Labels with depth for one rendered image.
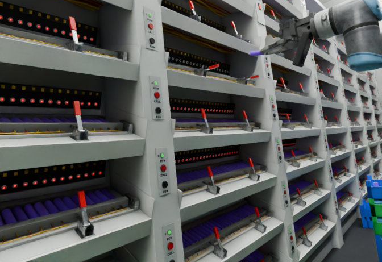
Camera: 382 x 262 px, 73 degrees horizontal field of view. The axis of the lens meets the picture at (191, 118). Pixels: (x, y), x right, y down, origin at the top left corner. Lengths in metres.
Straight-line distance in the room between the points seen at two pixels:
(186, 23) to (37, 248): 0.73
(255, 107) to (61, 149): 0.92
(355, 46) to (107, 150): 0.74
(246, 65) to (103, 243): 1.00
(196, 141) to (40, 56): 0.48
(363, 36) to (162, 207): 0.73
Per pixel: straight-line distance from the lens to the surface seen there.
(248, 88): 1.13
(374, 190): 1.48
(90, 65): 0.65
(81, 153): 0.60
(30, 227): 0.64
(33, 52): 0.61
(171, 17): 0.88
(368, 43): 0.90
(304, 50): 0.99
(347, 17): 0.94
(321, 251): 1.83
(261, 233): 1.14
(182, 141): 0.77
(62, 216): 0.65
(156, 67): 0.75
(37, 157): 0.57
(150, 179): 0.68
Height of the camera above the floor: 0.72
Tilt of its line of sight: 6 degrees up
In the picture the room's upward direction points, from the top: 6 degrees counter-clockwise
